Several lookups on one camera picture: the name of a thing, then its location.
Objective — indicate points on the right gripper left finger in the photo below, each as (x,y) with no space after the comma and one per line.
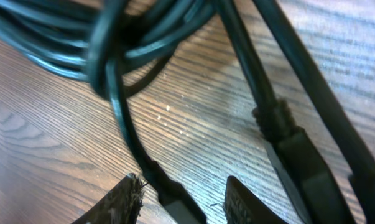
(121,205)

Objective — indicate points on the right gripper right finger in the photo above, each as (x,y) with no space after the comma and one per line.
(241,206)

